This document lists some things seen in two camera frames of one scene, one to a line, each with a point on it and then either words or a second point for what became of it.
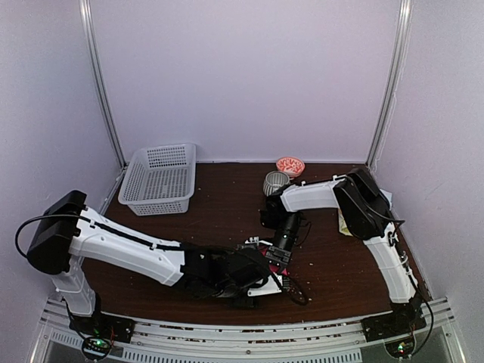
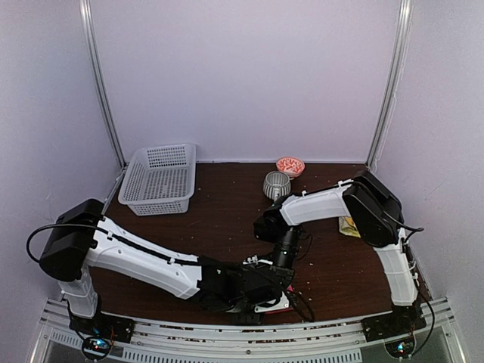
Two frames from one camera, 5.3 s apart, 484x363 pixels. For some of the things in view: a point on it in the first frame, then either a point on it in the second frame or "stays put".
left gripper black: [246, 303] to [247, 320]
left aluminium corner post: [85, 9] stays put
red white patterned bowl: [292, 165] stays put
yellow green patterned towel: [342, 226] stays put
